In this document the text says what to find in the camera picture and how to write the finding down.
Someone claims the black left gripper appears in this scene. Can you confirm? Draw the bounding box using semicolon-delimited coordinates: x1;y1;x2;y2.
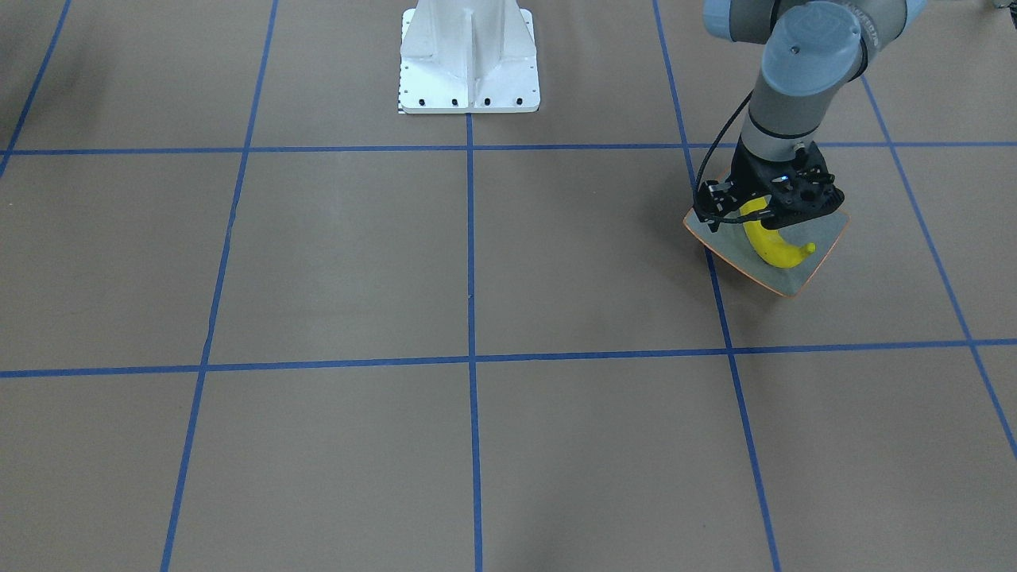
696;141;844;232

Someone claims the yellow plastic banana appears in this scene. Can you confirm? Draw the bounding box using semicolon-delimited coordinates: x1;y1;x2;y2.
742;221;817;270

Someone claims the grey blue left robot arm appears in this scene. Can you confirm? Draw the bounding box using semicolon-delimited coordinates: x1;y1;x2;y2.
693;1;926;232

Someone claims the grey square plate orange rim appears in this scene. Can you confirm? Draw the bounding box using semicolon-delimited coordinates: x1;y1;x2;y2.
683;209;850;297

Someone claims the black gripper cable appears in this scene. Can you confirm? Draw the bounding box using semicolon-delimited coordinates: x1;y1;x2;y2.
693;89;775;225

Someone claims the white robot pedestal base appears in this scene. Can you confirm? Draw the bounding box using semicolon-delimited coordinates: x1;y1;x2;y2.
397;1;541;114

